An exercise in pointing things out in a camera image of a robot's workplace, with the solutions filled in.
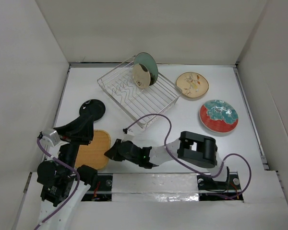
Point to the black round plate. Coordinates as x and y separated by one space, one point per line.
93 107

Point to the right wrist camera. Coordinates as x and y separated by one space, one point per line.
128 135

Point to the orange woven oval plate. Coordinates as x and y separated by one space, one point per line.
92 155

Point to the wire dish rack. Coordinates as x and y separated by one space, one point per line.
119 85

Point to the beige floral plate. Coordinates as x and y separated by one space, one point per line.
192 84

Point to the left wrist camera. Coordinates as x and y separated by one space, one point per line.
49 137

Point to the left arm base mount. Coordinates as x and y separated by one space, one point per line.
102 192

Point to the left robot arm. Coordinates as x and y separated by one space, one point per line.
64 185

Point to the red and teal plate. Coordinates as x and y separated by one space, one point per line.
218 116

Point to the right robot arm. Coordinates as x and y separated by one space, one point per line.
196 149

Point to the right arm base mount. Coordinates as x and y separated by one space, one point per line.
210 190

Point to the cream plate with black spot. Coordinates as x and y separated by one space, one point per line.
141 76

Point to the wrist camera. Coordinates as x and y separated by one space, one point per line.
49 137
128 135

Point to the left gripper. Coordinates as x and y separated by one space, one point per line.
80 130

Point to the light blue flower plate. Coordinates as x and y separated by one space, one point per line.
148 61

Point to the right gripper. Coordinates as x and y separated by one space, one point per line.
113 151

